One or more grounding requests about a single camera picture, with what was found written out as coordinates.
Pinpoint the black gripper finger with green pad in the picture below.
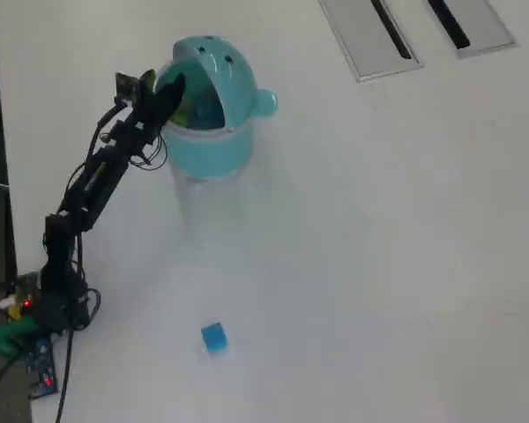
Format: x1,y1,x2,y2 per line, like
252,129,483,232
138,68,158,105
151,72,187,127

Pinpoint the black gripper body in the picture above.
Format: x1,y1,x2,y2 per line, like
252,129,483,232
123,100,162,145

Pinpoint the silver table cable hatch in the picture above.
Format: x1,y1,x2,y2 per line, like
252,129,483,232
422,0,520,60
317,0,425,84

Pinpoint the green table clamp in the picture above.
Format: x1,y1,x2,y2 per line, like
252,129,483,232
0,316,41,359

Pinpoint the blue circuit board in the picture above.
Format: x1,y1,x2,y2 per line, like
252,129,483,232
24,336,59,398

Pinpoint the blue lego block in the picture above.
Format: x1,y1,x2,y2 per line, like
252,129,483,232
200,322,230,354

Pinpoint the teal whale-shaped bin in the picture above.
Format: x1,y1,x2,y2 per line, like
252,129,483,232
152,36,279,182

